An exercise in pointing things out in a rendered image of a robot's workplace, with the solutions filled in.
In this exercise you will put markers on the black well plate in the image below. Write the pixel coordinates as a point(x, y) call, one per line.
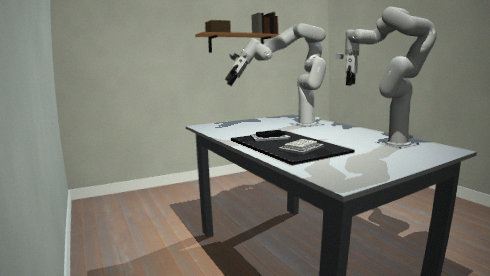
point(272, 133)

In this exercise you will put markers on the white rectangular frame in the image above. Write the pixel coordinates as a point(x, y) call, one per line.
point(256, 138)

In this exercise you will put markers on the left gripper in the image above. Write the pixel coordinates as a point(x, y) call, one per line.
point(352, 68)

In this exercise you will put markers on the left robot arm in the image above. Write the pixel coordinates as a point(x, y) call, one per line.
point(400, 68)

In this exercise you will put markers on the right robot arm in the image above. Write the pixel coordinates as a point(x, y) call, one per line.
point(313, 36)

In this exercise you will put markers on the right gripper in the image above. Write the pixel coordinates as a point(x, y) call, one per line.
point(237, 69)

